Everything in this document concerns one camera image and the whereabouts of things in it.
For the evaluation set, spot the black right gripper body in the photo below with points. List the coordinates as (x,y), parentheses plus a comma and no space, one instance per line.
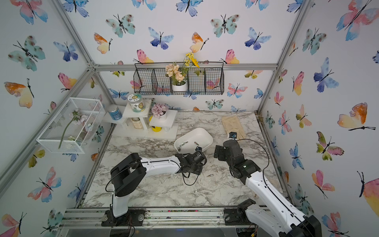
(222,155)

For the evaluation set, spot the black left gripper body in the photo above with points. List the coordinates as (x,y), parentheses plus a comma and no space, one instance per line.
(196,170)

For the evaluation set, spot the white plastic storage box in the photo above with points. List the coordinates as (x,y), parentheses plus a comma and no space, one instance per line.
(198,135)

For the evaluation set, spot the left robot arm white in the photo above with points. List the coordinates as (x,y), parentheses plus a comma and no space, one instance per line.
(129,173)

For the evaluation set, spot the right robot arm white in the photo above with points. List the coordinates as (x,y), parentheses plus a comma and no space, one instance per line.
(284,220)

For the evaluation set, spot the beige work glove far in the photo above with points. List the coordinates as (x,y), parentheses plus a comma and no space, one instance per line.
(233,124)

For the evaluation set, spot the yellow plastic bottle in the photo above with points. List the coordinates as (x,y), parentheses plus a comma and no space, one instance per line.
(154,128)

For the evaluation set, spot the white pot pink flowers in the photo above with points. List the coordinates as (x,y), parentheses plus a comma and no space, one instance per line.
(159,111)

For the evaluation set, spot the cream bubble pot with succulent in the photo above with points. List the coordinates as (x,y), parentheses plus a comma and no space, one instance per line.
(137,123)

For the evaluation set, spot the white tiered wooden shelf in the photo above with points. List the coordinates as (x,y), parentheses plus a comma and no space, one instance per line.
(125,128)

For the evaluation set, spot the green lidded jar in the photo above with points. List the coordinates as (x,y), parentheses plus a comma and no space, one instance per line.
(136,102)

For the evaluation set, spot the white pot flower bouquet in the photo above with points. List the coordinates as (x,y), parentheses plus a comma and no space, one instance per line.
(179,73)

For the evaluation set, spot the blue can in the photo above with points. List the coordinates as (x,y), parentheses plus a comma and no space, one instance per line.
(114,112)

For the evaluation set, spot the artificial pink flower stem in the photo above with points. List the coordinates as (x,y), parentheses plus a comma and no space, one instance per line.
(74,127)

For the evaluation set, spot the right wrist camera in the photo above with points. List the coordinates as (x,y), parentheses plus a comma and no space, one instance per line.
(233,135)

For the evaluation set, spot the black wire wall basket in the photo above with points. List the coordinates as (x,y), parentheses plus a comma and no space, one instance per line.
(202,78)

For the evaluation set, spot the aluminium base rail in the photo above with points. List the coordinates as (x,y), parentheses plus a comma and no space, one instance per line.
(169,217)

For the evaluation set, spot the white wire mesh box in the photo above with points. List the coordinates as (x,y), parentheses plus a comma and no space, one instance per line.
(51,135)

